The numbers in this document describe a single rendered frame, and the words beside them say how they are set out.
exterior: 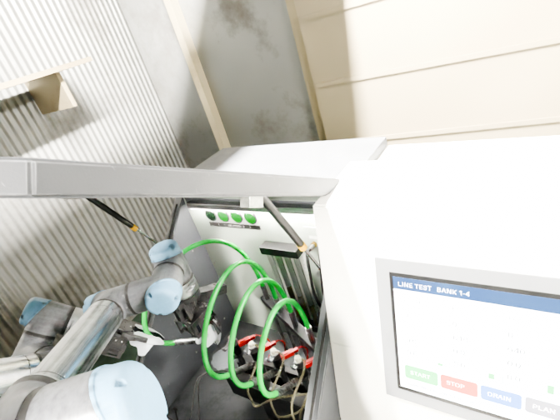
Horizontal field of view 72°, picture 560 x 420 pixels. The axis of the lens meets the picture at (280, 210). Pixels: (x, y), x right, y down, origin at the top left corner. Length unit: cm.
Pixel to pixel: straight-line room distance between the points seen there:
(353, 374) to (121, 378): 62
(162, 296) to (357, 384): 51
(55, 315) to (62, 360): 43
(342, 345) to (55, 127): 269
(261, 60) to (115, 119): 129
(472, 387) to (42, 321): 101
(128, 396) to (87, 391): 5
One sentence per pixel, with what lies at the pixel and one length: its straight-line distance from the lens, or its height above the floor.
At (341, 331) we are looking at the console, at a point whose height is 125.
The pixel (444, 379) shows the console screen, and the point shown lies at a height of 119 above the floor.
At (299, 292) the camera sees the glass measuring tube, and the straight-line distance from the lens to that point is 133.
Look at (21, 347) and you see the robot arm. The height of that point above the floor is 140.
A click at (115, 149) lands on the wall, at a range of 349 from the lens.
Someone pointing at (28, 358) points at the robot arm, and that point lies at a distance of 107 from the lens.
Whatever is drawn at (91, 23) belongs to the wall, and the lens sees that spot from 364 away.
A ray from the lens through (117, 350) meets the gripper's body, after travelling 120.
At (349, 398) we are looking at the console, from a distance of 110.
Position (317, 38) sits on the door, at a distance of 289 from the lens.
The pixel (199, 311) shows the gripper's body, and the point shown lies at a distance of 110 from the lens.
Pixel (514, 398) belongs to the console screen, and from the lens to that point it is 92.
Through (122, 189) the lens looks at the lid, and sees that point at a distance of 49.
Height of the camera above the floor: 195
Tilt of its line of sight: 27 degrees down
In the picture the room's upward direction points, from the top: 18 degrees counter-clockwise
